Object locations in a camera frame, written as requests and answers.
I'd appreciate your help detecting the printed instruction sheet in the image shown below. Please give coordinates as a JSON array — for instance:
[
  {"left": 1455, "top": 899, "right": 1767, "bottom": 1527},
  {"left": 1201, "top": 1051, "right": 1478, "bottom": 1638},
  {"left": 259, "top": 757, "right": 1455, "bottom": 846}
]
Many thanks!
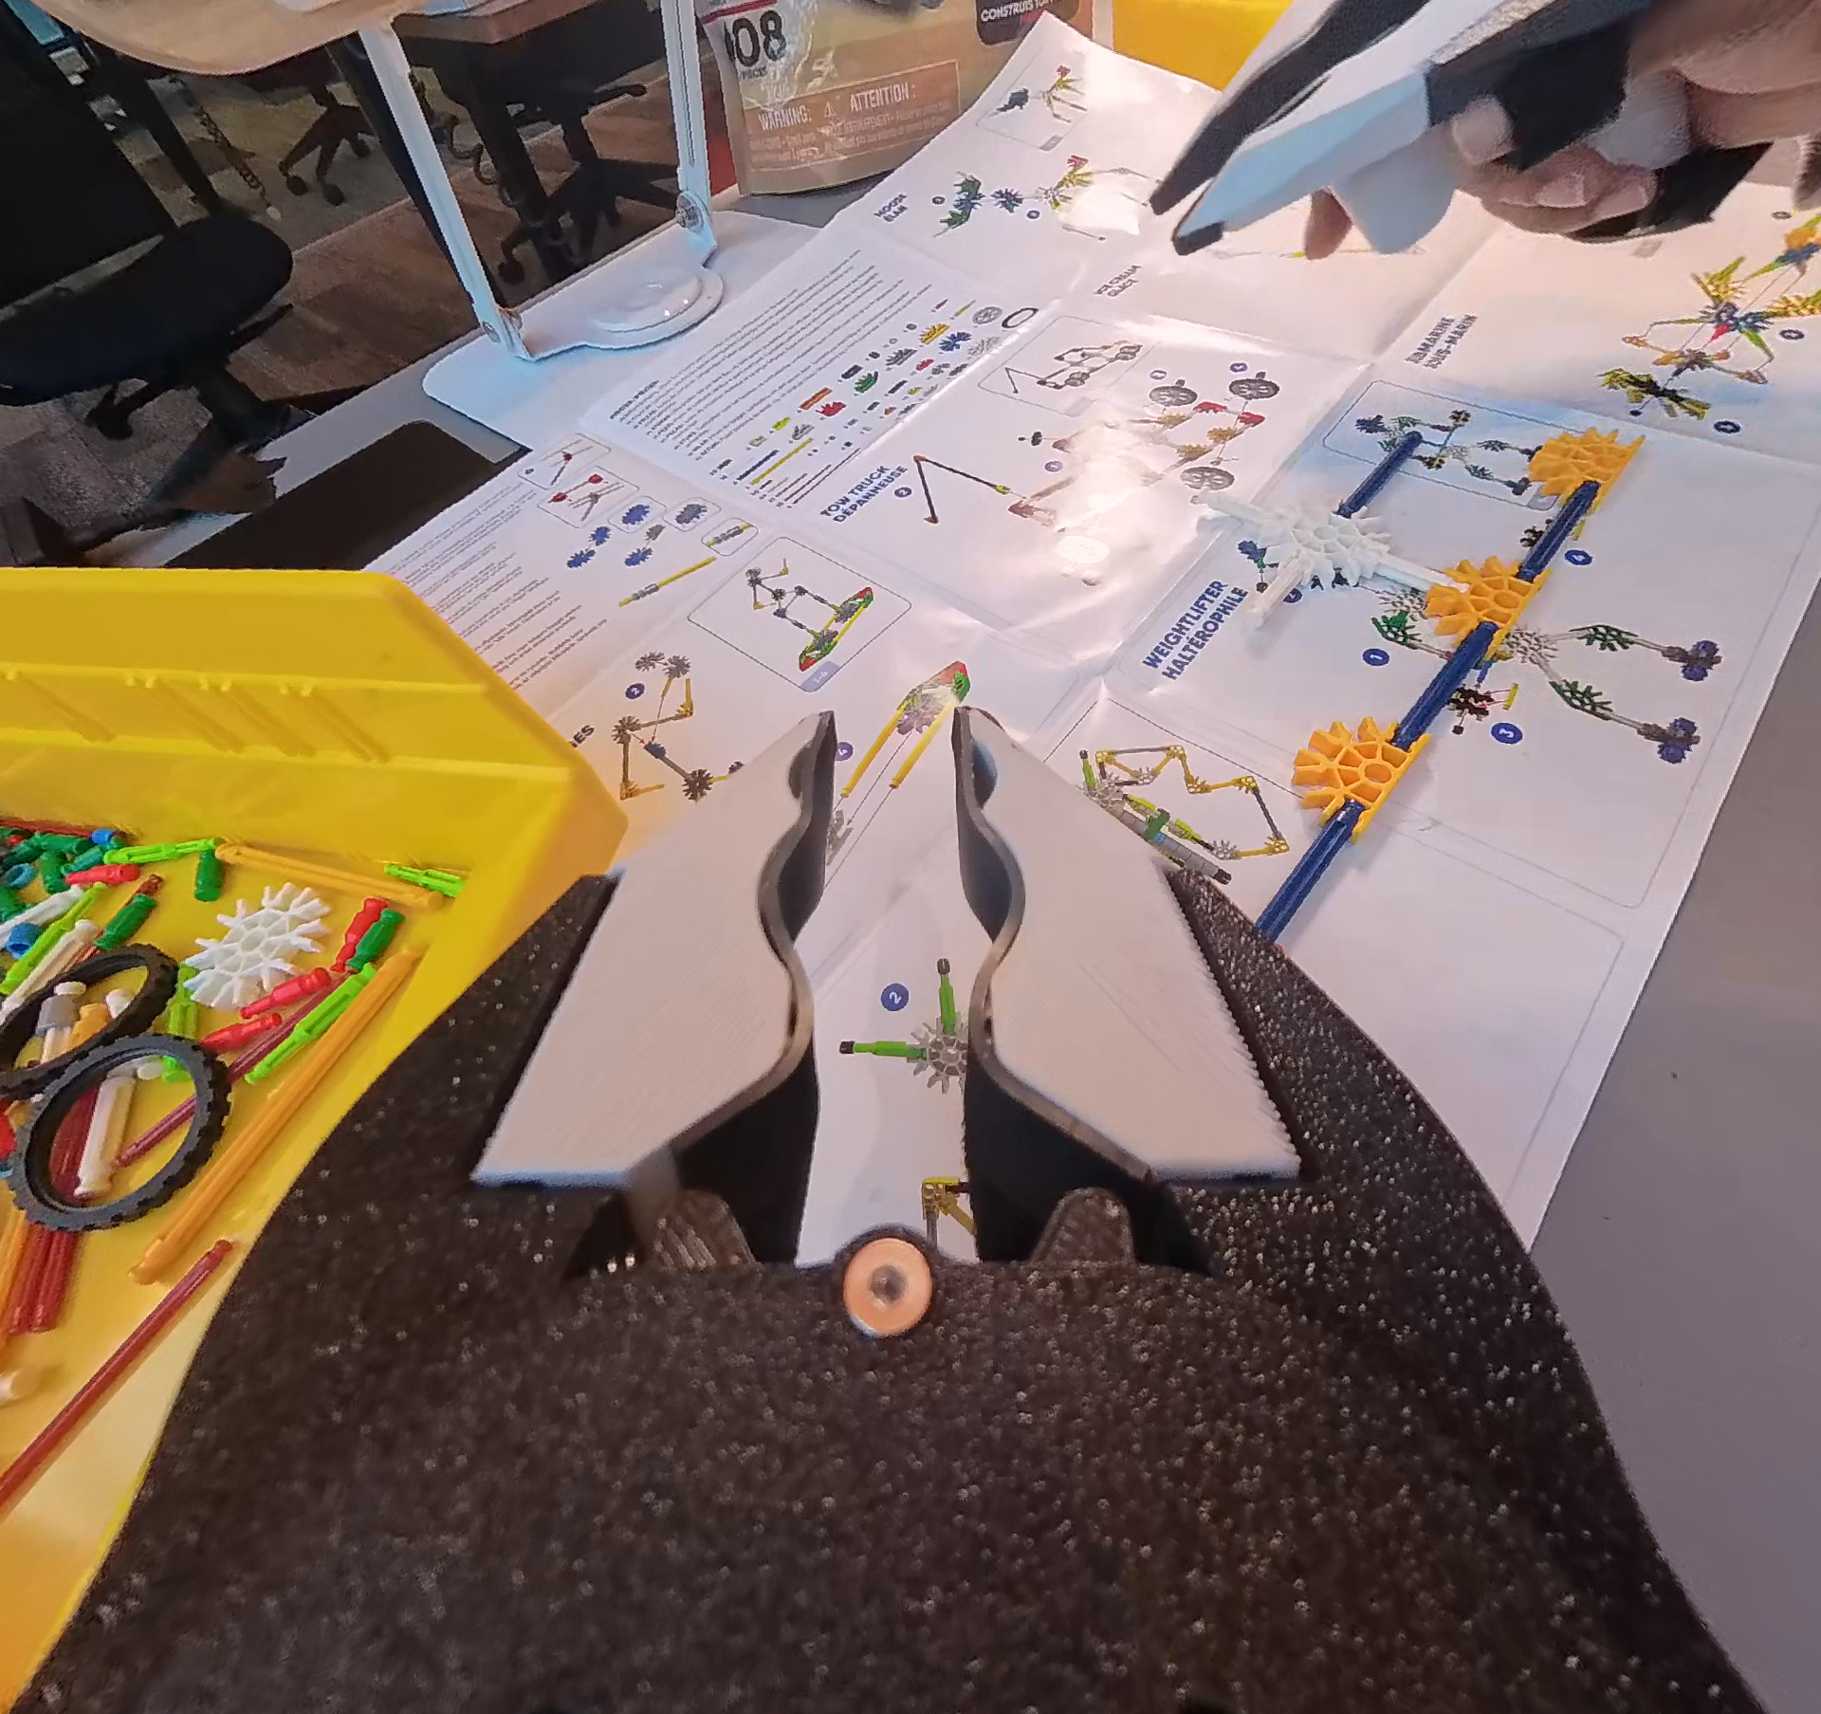
[{"left": 360, "top": 13, "right": 1821, "bottom": 1247}]

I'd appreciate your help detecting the person's right hand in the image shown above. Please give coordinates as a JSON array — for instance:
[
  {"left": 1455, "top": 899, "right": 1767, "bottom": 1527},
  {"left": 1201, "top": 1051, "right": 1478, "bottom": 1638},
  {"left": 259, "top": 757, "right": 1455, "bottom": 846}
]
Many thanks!
[{"left": 1303, "top": 0, "right": 1821, "bottom": 264}]

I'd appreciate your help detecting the pile of colourful toy parts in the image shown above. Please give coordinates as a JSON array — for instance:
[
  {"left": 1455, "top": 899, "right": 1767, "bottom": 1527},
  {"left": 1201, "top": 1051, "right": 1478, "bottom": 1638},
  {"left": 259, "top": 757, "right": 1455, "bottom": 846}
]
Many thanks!
[{"left": 0, "top": 819, "right": 473, "bottom": 1519}]

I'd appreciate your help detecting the blue rod orange connector assembly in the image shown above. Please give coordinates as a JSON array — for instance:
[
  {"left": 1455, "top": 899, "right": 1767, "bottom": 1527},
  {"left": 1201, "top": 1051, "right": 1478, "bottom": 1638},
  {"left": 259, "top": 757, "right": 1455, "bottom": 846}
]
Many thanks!
[{"left": 1253, "top": 427, "right": 1645, "bottom": 945}]

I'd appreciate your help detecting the yellow divided parts bin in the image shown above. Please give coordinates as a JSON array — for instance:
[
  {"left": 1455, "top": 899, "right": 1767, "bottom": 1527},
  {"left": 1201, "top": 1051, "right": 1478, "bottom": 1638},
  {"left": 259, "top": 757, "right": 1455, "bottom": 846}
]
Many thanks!
[{"left": 0, "top": 570, "right": 631, "bottom": 1659}]

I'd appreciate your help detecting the black desk pad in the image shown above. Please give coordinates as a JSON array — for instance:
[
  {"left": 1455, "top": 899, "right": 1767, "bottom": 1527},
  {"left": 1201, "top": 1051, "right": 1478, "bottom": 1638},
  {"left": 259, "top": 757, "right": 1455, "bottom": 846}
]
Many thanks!
[{"left": 172, "top": 422, "right": 531, "bottom": 575}]

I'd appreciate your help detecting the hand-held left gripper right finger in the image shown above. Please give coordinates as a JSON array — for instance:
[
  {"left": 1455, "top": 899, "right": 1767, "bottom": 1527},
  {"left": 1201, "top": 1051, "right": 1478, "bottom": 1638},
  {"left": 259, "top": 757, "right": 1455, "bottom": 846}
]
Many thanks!
[{"left": 950, "top": 709, "right": 1303, "bottom": 1187}]

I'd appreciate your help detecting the black toy tyre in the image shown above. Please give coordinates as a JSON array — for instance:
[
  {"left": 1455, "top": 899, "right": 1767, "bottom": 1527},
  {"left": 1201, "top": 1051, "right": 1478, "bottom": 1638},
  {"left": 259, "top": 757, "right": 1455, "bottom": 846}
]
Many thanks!
[
  {"left": 5, "top": 1038, "right": 233, "bottom": 1238},
  {"left": 0, "top": 945, "right": 182, "bottom": 1100}
]

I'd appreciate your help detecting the white metal stand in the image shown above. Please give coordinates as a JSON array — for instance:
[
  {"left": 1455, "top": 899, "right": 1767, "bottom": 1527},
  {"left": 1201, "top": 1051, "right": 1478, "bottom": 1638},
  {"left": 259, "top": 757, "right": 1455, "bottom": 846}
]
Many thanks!
[{"left": 249, "top": 0, "right": 923, "bottom": 451}]

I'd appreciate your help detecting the white connector rod assembly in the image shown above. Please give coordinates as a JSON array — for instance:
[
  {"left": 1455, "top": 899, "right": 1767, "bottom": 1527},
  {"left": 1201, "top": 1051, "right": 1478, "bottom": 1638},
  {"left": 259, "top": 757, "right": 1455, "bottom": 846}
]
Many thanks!
[{"left": 1191, "top": 427, "right": 1446, "bottom": 628}]

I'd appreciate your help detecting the black office chair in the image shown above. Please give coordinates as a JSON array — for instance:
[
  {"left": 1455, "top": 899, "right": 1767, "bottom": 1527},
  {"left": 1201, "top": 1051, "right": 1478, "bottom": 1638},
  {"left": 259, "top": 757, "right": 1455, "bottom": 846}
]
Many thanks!
[{"left": 0, "top": 0, "right": 296, "bottom": 466}]

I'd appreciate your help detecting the K'NEX product box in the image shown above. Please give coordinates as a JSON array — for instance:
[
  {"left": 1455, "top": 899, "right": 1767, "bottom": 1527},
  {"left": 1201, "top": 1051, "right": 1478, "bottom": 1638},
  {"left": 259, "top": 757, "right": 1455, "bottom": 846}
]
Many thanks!
[{"left": 690, "top": 0, "right": 1100, "bottom": 193}]

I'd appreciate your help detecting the white snowflake connector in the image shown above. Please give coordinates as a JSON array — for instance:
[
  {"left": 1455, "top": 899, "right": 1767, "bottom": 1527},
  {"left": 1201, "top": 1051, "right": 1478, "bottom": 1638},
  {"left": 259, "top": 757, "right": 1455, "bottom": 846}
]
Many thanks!
[{"left": 182, "top": 884, "right": 337, "bottom": 1006}]

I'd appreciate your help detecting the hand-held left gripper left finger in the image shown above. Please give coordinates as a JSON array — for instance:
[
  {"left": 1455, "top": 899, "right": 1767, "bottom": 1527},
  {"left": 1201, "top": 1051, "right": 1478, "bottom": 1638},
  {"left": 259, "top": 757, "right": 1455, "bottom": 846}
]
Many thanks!
[{"left": 473, "top": 713, "right": 837, "bottom": 1218}]

